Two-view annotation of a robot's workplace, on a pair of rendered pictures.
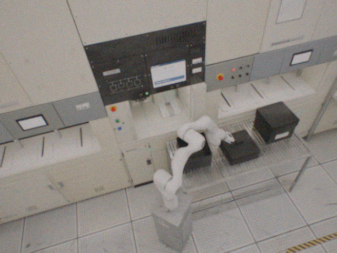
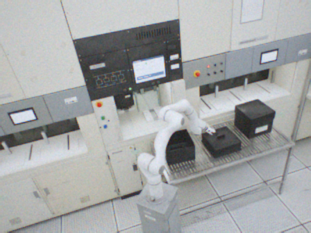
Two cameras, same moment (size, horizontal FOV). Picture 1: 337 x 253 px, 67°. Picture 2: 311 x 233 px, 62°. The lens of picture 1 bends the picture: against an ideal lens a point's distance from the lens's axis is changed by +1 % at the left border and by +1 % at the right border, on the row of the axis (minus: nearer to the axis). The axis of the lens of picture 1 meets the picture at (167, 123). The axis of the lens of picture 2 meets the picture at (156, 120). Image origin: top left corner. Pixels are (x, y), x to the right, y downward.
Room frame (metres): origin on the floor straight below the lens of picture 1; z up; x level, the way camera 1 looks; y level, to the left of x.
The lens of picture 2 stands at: (-0.47, 0.01, 2.53)
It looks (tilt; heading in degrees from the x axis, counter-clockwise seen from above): 35 degrees down; 358
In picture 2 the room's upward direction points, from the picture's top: 8 degrees counter-clockwise
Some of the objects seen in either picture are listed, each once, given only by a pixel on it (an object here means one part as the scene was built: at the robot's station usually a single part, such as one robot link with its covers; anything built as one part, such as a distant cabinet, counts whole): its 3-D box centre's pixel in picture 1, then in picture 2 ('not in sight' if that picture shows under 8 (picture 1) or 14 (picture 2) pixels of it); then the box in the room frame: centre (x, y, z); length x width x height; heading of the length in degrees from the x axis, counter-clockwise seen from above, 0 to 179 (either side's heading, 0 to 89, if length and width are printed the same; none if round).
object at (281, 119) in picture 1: (274, 122); (253, 118); (1.62, -1.05, 0.89); 0.29 x 0.29 x 0.25; 13
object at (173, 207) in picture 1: (170, 199); (155, 187); (0.96, 0.05, 0.85); 0.19 x 0.19 x 0.18
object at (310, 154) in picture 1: (231, 168); (218, 169); (1.47, -0.65, 0.38); 1.30 x 0.60 x 0.76; 101
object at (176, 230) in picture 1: (173, 221); (161, 220); (0.96, 0.05, 0.38); 0.28 x 0.28 x 0.76; 56
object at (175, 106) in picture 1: (169, 108); (153, 114); (1.98, -0.04, 0.89); 0.22 x 0.21 x 0.04; 11
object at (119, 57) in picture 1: (150, 99); (135, 106); (2.07, 0.15, 0.98); 0.95 x 0.88 x 1.95; 11
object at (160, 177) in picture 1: (165, 184); (149, 167); (0.98, 0.07, 1.07); 0.19 x 0.12 x 0.24; 43
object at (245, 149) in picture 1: (238, 145); (221, 140); (1.44, -0.65, 0.83); 0.29 x 0.29 x 0.13; 13
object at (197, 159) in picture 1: (193, 151); (177, 146); (1.42, -0.21, 0.85); 0.28 x 0.28 x 0.17; 6
